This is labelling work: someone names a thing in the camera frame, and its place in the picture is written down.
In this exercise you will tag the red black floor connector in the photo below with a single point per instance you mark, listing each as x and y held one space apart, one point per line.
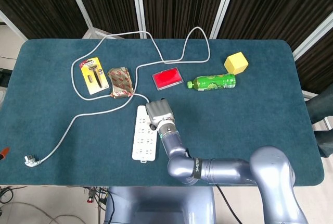
90 196

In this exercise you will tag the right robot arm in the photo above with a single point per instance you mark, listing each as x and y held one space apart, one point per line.
221 172

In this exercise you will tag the gold red snack packet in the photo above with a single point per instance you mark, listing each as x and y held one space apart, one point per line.
121 83

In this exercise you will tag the person in dark trousers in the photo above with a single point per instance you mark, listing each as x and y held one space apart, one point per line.
321 104

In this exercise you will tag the white power strip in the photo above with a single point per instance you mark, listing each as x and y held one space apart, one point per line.
141 143

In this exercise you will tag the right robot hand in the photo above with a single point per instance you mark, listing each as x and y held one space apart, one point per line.
160 110

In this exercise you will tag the white partition post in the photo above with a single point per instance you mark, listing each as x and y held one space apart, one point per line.
138 5
225 5
13 24
78 0
312 36

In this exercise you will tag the red ink pad case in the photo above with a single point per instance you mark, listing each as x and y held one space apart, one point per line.
166 78

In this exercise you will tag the yellow foam cube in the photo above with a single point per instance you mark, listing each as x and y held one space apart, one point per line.
235 63

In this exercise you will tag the black floor device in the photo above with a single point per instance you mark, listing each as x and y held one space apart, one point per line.
4 78

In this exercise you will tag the yellow razor blister pack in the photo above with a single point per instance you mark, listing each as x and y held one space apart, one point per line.
93 76

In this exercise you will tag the green beverage bottle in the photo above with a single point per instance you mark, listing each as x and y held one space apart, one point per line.
213 82

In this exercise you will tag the teal table cloth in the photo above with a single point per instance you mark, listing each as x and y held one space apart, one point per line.
247 130

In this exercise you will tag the blue-grey robot torso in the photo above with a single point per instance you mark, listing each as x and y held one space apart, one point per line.
156 203

